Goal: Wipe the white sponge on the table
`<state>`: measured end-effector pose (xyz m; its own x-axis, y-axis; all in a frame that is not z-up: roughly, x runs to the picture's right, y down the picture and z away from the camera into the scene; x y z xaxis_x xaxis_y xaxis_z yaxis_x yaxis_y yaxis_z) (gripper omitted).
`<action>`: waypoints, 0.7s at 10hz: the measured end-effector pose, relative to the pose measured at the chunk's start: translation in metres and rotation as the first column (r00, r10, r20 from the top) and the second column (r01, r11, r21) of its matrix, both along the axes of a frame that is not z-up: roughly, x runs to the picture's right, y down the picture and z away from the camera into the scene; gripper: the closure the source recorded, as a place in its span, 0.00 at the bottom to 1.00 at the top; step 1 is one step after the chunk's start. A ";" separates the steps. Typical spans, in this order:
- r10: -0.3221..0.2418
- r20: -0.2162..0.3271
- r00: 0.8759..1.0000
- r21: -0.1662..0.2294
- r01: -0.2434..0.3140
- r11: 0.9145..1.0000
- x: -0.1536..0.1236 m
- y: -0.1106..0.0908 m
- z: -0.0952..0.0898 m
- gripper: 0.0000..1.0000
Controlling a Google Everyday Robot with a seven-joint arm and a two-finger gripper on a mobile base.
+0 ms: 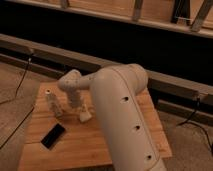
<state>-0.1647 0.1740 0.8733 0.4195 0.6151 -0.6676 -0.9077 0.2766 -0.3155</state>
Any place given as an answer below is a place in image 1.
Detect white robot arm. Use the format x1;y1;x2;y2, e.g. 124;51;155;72
58;64;167;171

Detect black rectangular block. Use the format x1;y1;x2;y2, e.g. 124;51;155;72
41;124;65;149

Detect wooden table board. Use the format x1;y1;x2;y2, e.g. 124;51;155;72
17;80;173;171

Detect black cable left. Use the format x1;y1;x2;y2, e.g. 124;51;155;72
0;53;36;150

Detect black cable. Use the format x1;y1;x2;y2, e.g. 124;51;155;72
175;96;213;156
0;53;36;150

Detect black cable right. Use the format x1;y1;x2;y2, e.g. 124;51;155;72
175;96;213;156

